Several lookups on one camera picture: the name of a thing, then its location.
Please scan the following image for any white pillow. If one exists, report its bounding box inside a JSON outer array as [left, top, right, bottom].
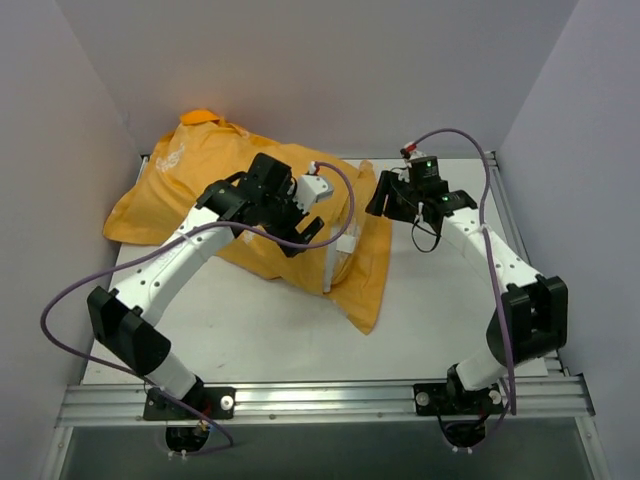
[[322, 213, 362, 294]]

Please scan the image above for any yellow cartoon pillowcase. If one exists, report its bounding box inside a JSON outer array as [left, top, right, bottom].
[[101, 109, 393, 337]]

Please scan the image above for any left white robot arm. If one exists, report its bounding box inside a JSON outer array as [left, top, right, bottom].
[[87, 154, 333, 419]]

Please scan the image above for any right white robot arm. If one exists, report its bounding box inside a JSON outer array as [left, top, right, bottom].
[[366, 159, 569, 413]]

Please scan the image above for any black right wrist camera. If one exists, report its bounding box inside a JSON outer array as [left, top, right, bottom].
[[408, 156, 441, 189]]

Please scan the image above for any thin black wire loop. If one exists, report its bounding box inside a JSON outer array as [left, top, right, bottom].
[[410, 209, 444, 253]]

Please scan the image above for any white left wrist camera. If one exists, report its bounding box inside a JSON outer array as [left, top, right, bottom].
[[293, 174, 334, 213]]

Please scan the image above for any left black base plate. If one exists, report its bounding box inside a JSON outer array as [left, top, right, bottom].
[[142, 386, 236, 421]]

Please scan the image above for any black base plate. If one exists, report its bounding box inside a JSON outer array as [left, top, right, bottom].
[[412, 382, 504, 417], [142, 386, 236, 421]]

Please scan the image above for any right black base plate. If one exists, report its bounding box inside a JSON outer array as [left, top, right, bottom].
[[412, 382, 504, 417]]

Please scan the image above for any aluminium front rail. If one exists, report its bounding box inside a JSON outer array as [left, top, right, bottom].
[[57, 375, 595, 428]]

